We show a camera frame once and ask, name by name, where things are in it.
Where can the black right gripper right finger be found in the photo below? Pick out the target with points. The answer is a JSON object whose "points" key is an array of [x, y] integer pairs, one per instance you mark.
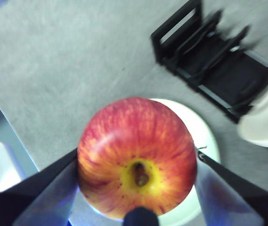
{"points": [[237, 202]]}

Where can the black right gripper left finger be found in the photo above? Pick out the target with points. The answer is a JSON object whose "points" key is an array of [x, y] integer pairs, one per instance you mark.
{"points": [[30, 202]]}

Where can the green plate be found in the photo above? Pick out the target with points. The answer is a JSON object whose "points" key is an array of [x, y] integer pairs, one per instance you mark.
{"points": [[207, 134]]}

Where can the red yellow apple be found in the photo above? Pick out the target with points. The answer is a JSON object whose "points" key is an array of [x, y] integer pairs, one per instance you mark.
{"points": [[136, 153]]}

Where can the white plate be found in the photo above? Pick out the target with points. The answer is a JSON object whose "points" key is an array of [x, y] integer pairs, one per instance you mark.
{"points": [[263, 122]]}

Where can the black plate rack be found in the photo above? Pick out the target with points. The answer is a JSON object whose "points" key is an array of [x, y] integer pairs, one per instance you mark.
{"points": [[228, 70]]}

